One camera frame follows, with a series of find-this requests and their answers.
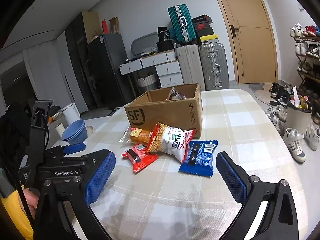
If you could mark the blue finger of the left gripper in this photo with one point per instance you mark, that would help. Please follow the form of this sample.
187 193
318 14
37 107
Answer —
74 148

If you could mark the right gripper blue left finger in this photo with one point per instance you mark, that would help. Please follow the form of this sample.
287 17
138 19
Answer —
99 177

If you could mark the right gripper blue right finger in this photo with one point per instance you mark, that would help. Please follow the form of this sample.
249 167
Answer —
234 177

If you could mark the small red chocolate packet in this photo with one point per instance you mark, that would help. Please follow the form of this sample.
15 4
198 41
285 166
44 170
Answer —
139 158

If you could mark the orange cracker packet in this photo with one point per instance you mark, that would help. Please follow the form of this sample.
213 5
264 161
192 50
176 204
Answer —
134 135

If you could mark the blue oreo cookie packet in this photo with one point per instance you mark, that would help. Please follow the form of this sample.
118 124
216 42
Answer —
199 158

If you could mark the white red noodle snack bag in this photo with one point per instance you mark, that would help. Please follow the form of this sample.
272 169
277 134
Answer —
170 140

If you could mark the yellow sleeve forearm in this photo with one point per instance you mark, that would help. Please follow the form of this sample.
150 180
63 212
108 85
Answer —
17 215

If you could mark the left hand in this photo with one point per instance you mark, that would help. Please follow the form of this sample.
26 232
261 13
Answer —
32 201

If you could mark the stack of blue bowls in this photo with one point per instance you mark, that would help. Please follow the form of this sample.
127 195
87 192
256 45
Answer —
75 133

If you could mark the white kettle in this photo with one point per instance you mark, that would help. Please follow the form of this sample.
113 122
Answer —
71 113

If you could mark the white sneaker on floor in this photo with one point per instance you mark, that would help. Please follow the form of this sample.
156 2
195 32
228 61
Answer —
293 140

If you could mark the black refrigerator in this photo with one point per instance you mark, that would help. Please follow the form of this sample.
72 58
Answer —
107 54

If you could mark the white trash bin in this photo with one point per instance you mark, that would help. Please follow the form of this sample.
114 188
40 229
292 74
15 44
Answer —
297 118

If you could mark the brown cardboard SF box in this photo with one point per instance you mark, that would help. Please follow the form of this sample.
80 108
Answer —
153 106

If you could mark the door mat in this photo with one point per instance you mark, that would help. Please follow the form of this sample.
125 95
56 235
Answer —
262 91

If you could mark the woven laundry basket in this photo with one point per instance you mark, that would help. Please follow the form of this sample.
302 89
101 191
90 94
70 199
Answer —
147 83

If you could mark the purple snack bag in box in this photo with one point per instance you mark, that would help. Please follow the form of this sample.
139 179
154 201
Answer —
175 95

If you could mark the white drawer desk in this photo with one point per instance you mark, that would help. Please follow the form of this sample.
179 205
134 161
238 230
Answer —
166 65

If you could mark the silver suitcase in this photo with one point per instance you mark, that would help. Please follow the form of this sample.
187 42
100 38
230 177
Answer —
214 66

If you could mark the beige suitcase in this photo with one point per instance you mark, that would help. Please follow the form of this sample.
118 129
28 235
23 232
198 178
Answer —
190 65

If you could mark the stack of shoe boxes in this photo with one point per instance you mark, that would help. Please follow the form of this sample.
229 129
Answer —
204 31

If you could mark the wooden door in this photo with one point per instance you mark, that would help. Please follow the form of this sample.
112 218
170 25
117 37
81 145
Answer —
251 39

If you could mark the wooden shoe rack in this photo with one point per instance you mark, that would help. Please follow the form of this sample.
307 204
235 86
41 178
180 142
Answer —
307 53

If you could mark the teal suitcase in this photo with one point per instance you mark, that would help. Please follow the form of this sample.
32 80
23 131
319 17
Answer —
182 23

